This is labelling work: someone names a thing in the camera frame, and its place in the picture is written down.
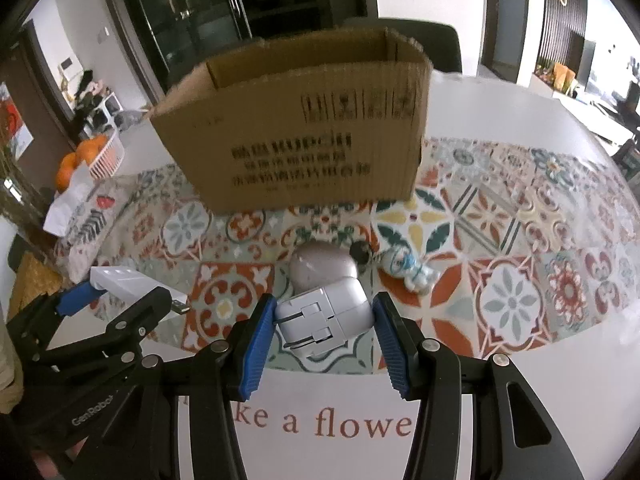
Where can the orange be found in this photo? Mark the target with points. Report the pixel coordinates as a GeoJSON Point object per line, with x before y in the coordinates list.
{"type": "Point", "coordinates": [65, 172]}
{"type": "Point", "coordinates": [90, 149]}

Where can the person's left forearm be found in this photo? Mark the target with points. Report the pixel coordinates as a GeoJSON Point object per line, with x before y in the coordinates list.
{"type": "Point", "coordinates": [9, 365]}

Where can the grey oval device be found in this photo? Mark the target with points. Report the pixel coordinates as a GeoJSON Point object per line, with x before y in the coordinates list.
{"type": "Point", "coordinates": [320, 265]}

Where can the brown cardboard box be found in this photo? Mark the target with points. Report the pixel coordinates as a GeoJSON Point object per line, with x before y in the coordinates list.
{"type": "Point", "coordinates": [300, 160]}

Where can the small black round knob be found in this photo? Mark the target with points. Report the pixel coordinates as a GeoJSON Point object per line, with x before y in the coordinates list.
{"type": "Point", "coordinates": [360, 252]}

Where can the dark slatted wall panel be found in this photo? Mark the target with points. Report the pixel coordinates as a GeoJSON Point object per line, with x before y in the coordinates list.
{"type": "Point", "coordinates": [562, 10]}

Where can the dark dining chair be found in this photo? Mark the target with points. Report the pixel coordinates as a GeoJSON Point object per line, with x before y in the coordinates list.
{"type": "Point", "coordinates": [445, 45]}

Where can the white fruit basket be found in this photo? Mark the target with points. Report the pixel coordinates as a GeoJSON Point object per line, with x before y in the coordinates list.
{"type": "Point", "coordinates": [107, 157]}

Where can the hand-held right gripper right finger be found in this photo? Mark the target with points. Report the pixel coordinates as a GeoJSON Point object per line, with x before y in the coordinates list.
{"type": "Point", "coordinates": [395, 345]}

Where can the white adapter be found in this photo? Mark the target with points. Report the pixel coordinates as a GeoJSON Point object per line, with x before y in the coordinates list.
{"type": "Point", "coordinates": [125, 280]}

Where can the patterned table runner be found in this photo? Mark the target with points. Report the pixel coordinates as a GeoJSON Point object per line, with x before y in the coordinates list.
{"type": "Point", "coordinates": [500, 260]}

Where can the white cube charger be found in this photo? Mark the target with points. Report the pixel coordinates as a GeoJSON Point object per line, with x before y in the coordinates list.
{"type": "Point", "coordinates": [325, 317]}

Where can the black framed glass door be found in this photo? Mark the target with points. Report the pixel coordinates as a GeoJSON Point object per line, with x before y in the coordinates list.
{"type": "Point", "coordinates": [200, 10]}

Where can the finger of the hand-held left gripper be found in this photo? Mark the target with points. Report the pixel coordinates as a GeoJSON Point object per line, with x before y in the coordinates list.
{"type": "Point", "coordinates": [140, 320]}
{"type": "Point", "coordinates": [75, 300]}

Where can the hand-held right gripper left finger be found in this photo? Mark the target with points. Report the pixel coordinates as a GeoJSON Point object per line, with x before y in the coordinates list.
{"type": "Point", "coordinates": [255, 345]}

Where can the woven straw box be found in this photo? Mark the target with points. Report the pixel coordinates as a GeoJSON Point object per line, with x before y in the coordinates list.
{"type": "Point", "coordinates": [27, 280]}

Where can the white blue astronaut figurine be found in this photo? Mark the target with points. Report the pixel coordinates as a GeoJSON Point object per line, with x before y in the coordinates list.
{"type": "Point", "coordinates": [410, 270]}

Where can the floral tissue pack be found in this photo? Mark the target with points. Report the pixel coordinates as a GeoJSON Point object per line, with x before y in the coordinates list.
{"type": "Point", "coordinates": [90, 220]}

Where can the white shelf unit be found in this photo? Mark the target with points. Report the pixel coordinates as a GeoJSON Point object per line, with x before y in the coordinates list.
{"type": "Point", "coordinates": [102, 112]}

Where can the dark framed doorway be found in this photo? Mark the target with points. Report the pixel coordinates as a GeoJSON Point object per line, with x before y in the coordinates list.
{"type": "Point", "coordinates": [505, 15]}

